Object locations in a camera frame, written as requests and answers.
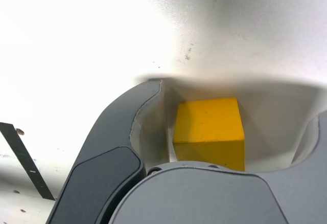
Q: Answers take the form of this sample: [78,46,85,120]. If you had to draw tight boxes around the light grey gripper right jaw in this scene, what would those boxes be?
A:
[109,110,327,224]

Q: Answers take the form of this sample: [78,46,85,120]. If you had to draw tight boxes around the black tape strip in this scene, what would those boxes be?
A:
[0,122,56,201]

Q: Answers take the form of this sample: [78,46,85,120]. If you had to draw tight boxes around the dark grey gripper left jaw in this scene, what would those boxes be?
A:
[47,78,177,224]

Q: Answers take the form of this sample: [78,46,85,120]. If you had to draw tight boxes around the yellow cube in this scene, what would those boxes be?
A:
[173,97,246,172]

